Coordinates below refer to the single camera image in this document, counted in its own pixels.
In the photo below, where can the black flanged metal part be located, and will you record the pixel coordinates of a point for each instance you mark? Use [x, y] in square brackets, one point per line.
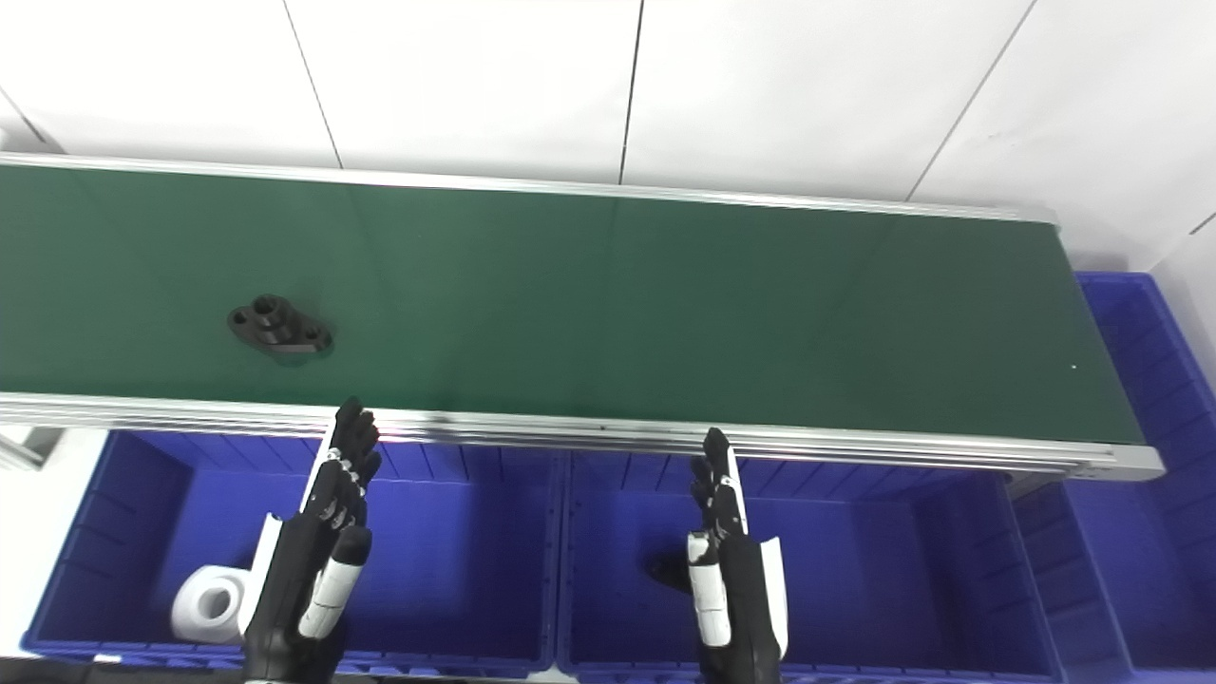
[277, 326]

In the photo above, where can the blue bin at conveyor end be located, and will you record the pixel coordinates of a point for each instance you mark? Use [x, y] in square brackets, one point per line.
[1140, 532]

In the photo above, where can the green conveyor belt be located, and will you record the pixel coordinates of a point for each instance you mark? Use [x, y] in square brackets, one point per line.
[570, 313]

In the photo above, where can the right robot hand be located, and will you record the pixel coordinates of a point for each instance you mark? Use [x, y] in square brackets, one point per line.
[727, 570]

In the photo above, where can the blue bin with white part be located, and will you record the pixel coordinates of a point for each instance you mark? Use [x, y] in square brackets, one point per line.
[446, 551]

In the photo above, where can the black part in bin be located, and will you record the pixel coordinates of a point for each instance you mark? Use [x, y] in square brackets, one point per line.
[669, 572]

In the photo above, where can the blue bin with black part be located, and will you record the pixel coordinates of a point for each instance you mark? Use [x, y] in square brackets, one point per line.
[855, 570]

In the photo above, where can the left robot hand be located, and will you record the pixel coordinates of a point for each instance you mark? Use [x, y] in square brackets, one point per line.
[318, 551]

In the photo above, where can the white cylindrical part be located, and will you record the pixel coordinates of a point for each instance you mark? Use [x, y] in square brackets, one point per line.
[211, 605]

